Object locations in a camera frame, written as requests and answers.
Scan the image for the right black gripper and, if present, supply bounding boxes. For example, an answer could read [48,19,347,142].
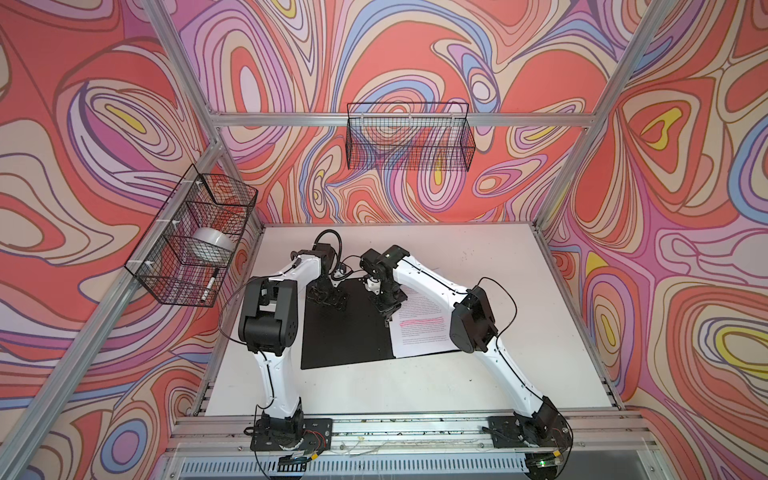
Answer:
[369,281,408,320]

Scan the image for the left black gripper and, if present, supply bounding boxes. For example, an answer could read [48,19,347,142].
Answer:
[307,279,350,311]

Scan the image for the paper sheet pink highlight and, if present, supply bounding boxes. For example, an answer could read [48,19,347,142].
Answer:
[389,286,458,358]

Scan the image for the white RAY file folder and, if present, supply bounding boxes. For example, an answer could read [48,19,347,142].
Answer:
[300,280,400,370]

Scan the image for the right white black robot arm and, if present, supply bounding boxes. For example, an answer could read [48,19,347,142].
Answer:
[360,245,573,449]

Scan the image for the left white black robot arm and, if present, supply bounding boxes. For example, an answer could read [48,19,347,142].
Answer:
[237,243,346,450]

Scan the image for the black white marker pen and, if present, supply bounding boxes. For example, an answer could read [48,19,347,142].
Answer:
[200,268,219,304]

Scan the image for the white tape roll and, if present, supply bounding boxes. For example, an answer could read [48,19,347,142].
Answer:
[190,227,235,262]

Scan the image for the green circuit board left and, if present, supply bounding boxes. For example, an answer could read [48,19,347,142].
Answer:
[278,453,319,471]

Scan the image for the green circuit board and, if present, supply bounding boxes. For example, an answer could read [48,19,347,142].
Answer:
[278,453,319,471]
[526,452,563,469]

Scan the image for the green circuit board right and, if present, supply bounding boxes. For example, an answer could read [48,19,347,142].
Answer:
[526,452,563,469]

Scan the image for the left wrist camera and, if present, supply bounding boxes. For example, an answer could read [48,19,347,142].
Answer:
[312,243,338,271]

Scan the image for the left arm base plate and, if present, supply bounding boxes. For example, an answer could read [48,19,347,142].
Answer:
[243,417,333,453]

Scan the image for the black wire basket left wall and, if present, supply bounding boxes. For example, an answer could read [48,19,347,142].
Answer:
[124,166,258,307]

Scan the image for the black wire basket wall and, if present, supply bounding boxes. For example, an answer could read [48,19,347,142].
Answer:
[345,100,476,172]
[124,166,258,307]

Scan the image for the black wire basket back wall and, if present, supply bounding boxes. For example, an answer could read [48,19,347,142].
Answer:
[345,100,476,172]

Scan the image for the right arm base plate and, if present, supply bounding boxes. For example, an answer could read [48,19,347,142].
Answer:
[481,415,573,450]

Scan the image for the aluminium front rail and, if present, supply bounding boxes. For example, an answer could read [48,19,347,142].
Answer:
[165,409,660,454]

